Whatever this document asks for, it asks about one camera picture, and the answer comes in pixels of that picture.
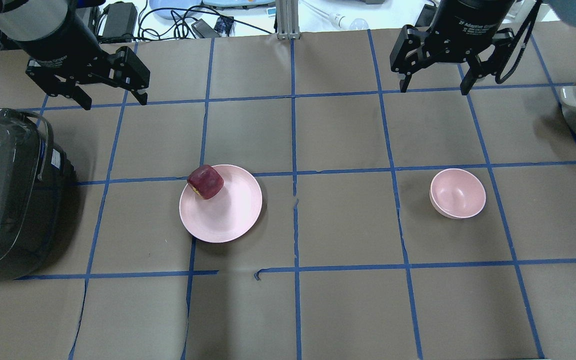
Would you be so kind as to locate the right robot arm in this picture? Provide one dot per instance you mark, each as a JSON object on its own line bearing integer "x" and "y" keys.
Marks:
{"x": 524, "y": 32}

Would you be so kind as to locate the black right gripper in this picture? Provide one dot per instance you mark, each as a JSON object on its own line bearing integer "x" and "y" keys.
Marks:
{"x": 468, "y": 20}

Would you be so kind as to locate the light bulb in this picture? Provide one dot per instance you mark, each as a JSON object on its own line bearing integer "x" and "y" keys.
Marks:
{"x": 347, "y": 23}

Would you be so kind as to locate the dark grey rice cooker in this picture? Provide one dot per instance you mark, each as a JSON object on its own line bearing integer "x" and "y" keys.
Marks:
{"x": 33, "y": 173}

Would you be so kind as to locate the blue plate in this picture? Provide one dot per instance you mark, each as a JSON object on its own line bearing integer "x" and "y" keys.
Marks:
{"x": 163, "y": 8}

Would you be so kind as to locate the aluminium frame post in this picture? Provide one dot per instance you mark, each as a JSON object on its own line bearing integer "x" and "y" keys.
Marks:
{"x": 286, "y": 19}

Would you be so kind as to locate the black power adapter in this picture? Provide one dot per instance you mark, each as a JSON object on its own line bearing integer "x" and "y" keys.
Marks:
{"x": 119, "y": 22}

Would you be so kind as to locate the red apple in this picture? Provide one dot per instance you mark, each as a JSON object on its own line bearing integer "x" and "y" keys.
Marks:
{"x": 205, "y": 181}

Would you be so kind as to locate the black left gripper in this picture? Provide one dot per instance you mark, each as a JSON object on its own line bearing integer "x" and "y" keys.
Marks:
{"x": 57, "y": 38}

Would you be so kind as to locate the pink bowl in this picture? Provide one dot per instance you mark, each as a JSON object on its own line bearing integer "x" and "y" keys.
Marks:
{"x": 457, "y": 194}

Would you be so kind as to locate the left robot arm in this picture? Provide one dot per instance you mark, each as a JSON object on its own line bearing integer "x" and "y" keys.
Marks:
{"x": 21, "y": 20}

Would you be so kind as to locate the pink plate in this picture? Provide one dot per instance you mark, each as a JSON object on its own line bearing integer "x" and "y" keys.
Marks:
{"x": 229, "y": 214}

